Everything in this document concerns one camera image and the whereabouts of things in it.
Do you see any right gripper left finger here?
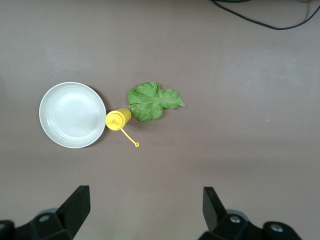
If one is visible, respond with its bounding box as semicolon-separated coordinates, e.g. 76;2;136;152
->
0;184;91;240

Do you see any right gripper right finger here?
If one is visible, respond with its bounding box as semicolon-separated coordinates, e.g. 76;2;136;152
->
198;186;301;240

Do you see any yellow squeeze bottle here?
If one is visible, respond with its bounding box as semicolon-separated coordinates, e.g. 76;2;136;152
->
105;107;141;148

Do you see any green lettuce leaf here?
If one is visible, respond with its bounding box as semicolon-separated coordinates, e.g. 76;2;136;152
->
127;81;186;123

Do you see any beige plate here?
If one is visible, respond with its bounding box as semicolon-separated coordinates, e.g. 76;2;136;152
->
38;81;108;149

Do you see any black cable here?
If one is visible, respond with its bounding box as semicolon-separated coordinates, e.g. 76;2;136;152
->
209;0;320;31

